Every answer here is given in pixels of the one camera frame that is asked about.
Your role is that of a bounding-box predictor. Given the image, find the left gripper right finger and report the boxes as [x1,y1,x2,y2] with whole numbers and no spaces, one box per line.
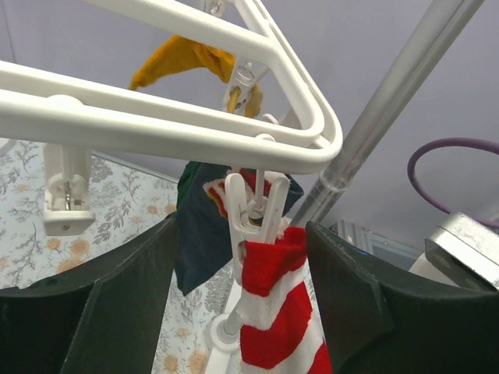
[306,222,498,373]

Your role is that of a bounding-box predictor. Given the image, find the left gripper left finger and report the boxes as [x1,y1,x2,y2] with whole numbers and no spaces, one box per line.
[1,219,178,373]

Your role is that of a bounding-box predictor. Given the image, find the dark navy blue sock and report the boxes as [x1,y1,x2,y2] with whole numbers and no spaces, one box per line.
[173,161,305,296]

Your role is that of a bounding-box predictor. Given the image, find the dark green sock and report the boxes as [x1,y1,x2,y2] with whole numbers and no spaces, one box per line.
[176,161,203,212]

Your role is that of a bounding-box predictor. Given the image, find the white clip hanger rack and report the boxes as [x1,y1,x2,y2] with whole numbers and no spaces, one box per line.
[1,1,343,175]

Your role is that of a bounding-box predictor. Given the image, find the floral tablecloth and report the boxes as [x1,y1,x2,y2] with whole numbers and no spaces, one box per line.
[1,139,241,373]

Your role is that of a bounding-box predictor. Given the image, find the metal drying stand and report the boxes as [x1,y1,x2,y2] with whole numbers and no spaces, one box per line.
[206,0,484,374]

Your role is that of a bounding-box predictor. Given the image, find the white hanging empty clip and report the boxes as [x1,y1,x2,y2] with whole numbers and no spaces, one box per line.
[43,143,95,236]

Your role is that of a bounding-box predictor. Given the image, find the yellow sock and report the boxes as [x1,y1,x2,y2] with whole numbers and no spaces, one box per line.
[129,34,264,118]

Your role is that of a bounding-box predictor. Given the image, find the white clip on yellow sock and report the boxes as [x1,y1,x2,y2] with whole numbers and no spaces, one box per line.
[224,57,270,118]

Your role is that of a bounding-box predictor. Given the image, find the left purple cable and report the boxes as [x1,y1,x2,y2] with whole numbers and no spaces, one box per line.
[407,137,499,231]

